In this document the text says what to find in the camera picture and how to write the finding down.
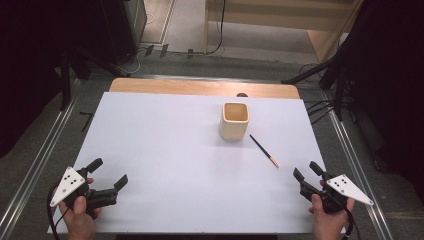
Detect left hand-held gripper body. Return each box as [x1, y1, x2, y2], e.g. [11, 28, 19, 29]
[49, 165, 119, 220]

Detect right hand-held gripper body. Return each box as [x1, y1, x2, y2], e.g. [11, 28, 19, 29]
[299, 172, 375, 215]

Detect black pencil with wooden tip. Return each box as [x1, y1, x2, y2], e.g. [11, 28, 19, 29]
[249, 134, 280, 169]

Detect beige square pen holder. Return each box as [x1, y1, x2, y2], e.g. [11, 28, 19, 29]
[218, 101, 251, 142]

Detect person's right hand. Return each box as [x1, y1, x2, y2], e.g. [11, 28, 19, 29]
[308, 179, 356, 240]

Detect person's left hand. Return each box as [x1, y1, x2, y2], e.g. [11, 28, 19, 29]
[58, 178, 102, 240]

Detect white board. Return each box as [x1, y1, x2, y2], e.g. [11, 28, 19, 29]
[47, 91, 347, 234]

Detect black stand legs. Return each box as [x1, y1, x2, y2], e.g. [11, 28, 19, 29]
[280, 54, 353, 123]
[59, 46, 132, 112]

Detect dark curtain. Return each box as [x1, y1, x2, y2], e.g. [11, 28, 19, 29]
[339, 0, 424, 203]
[0, 0, 129, 159]

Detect wooden table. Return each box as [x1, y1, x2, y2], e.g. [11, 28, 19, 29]
[108, 77, 301, 100]

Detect dark cabinet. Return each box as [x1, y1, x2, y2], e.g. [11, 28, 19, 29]
[99, 0, 148, 66]

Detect light wooden furniture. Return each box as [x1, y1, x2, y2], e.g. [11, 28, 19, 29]
[204, 0, 365, 64]

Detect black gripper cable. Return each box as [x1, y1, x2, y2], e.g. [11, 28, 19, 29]
[342, 206, 362, 240]
[46, 181, 72, 240]

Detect metal floor rail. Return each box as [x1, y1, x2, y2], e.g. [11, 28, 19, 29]
[0, 78, 82, 240]
[319, 89, 396, 240]

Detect black floor cables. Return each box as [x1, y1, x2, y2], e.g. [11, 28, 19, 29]
[304, 98, 336, 127]

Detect white floor cable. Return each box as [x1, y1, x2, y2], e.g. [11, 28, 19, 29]
[118, 48, 149, 76]

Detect black hanging cable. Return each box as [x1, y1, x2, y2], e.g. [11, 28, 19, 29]
[205, 0, 228, 56]

